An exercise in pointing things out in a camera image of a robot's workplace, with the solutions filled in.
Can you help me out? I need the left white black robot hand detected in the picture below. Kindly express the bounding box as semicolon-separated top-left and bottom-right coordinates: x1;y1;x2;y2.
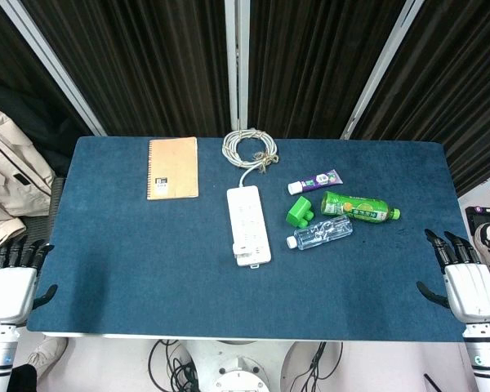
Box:
0;235;59;327

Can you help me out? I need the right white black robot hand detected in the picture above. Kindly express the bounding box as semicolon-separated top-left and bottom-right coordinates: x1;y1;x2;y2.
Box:
416;228;490;326

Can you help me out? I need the white power strip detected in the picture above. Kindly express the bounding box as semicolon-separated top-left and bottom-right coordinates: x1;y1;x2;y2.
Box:
226;185;272;270

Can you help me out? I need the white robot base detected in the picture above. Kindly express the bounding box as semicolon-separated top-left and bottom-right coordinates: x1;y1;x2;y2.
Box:
185;339;299;392

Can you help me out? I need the white shoe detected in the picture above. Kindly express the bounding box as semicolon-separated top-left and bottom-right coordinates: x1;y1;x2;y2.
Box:
26;336;69;379

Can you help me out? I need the black device with purple buttons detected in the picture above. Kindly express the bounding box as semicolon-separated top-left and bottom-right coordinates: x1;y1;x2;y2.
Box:
464;206;490;246

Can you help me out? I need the beige jacket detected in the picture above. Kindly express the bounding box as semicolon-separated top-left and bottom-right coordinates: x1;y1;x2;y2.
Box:
0;97;56;251

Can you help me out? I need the green tea bottle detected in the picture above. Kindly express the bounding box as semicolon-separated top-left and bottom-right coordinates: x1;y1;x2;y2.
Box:
320;190;402;225

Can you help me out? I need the blue table mat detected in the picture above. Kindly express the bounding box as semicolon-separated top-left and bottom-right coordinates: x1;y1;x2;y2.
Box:
26;136;471;343

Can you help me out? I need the clear water bottle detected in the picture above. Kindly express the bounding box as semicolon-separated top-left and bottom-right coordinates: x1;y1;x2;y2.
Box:
285;216;355;251

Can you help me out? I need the purple toothpaste tube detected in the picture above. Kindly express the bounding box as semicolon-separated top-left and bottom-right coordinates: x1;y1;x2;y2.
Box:
287;169;346;195

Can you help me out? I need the green toy block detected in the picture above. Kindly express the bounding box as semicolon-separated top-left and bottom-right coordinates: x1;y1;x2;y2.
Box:
285;196;315;227

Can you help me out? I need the kraft spiral notebook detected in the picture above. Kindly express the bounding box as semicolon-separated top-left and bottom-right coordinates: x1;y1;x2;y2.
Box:
146;136;200;202

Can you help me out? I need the brown twine tie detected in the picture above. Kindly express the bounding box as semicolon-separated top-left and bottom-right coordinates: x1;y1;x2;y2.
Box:
251;150;279;175

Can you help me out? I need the dark pleated curtain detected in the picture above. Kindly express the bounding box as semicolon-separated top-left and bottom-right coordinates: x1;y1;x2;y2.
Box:
0;0;490;197

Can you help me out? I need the black floor cable bundle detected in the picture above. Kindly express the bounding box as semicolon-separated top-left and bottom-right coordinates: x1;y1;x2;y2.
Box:
148;339;199;392
287;341;344;392

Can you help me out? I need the white frame post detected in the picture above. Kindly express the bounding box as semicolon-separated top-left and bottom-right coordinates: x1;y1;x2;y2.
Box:
340;0;426;140
224;0;250;131
0;0;107;136

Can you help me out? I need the white cable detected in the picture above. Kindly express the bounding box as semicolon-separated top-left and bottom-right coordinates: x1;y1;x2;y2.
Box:
221;128;279;193

